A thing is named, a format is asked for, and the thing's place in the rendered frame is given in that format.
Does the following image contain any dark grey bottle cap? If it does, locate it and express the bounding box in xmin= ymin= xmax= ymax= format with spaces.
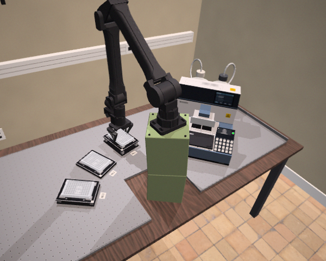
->
xmin=214 ymin=73 xmax=228 ymax=84

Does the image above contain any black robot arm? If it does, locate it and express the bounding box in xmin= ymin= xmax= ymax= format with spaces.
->
xmin=94 ymin=0 xmax=186 ymax=136

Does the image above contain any white microplate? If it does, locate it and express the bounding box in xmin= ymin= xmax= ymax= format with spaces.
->
xmin=61 ymin=179 xmax=95 ymax=199
xmin=108 ymin=129 xmax=135 ymax=147
xmin=81 ymin=151 xmax=111 ymax=172

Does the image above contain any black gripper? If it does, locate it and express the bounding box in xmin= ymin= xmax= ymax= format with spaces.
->
xmin=107 ymin=115 xmax=133 ymax=141

